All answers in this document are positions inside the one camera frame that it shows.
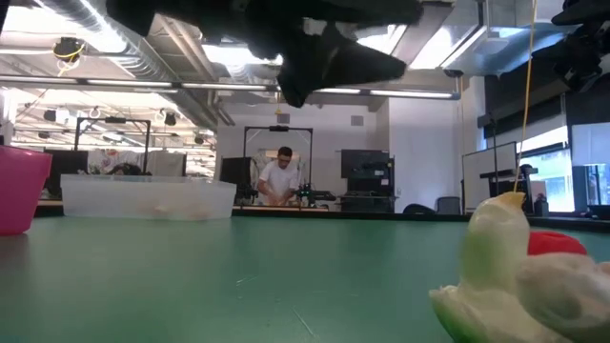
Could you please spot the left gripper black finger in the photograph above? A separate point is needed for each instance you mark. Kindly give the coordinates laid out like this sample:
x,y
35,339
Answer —
x,y
329,66
381,9

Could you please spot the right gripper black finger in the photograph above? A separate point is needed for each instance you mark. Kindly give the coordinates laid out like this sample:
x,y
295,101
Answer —
x,y
586,62
586,9

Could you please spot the long ceiling light strip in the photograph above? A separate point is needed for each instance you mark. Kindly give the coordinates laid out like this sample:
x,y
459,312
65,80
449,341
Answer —
x,y
405,94

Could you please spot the black computer monitor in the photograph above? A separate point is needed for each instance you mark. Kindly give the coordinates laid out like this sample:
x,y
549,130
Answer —
x,y
236,171
67,171
364,164

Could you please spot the black bag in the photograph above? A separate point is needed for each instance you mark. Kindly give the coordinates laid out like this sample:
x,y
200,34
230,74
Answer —
x,y
419,209

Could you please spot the grey office chair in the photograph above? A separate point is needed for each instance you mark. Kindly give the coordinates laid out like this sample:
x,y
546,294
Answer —
x,y
448,206

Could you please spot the small red mushroom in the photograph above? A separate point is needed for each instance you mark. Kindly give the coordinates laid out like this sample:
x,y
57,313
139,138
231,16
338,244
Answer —
x,y
555,243

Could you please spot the clear plastic bin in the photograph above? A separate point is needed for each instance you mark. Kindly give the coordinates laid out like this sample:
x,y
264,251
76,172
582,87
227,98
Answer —
x,y
119,195

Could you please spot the green table mat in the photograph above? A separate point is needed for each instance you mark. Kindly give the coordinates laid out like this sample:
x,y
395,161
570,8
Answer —
x,y
238,286

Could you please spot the pink plastic bin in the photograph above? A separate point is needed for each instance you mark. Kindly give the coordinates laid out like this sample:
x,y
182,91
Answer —
x,y
21,190

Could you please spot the grey wall vent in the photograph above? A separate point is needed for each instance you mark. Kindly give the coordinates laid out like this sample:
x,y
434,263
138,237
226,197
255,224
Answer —
x,y
357,120

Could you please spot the silver ventilation duct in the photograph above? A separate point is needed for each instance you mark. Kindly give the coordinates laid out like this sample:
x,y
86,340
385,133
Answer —
x,y
514,43

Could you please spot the black station frame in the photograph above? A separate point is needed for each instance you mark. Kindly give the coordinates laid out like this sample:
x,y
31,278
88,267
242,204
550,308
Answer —
x,y
114,120
278,128

